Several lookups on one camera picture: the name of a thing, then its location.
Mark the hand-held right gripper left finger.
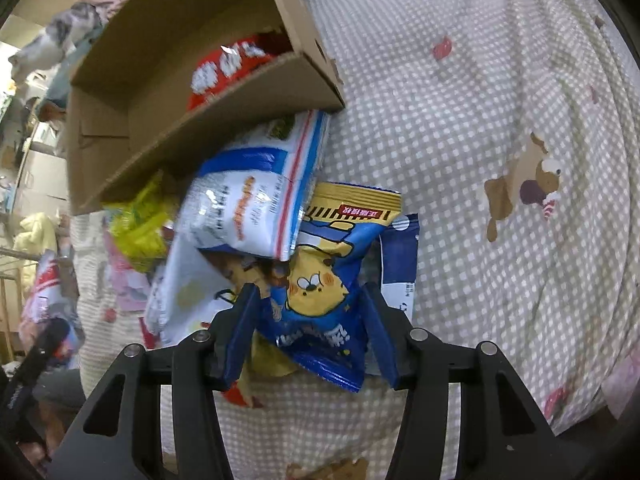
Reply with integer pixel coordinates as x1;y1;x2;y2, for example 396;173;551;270
47;284;261;480

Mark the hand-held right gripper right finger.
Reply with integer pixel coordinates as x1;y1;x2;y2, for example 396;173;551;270
360;282;593;480

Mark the white yellow snack packet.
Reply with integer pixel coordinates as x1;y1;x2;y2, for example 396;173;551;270
142;245;261;348

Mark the blue yellow cartoon snack packet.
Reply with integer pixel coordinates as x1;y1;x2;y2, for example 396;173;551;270
252;181;403;393

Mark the white blue striped snack packet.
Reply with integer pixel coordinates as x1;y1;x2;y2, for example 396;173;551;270
177;110;331;262

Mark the yellow green snack packet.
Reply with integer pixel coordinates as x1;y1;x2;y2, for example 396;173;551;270
102;170;176;273

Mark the red white snack packet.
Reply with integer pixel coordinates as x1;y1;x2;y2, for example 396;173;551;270
186;34;286;113

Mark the cardboard box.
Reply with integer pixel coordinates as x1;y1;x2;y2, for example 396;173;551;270
65;0;347;216

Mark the yellow red snack packet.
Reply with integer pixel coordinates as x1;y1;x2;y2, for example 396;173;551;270
222;332;301;408

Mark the red white plastic bag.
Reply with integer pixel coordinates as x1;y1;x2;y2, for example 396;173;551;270
20;250;81;356

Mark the pink snack packet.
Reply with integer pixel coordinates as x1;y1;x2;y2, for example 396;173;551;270
102;245;151;316

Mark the pale yellow cloth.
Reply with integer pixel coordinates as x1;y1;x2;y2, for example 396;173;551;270
12;212;61;286

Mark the white storage box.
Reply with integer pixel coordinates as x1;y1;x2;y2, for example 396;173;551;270
15;145;68;221

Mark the checked printed blanket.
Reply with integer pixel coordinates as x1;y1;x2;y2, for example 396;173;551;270
70;0;640;480

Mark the grey white cloth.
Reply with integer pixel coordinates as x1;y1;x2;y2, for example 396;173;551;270
7;2;108;83

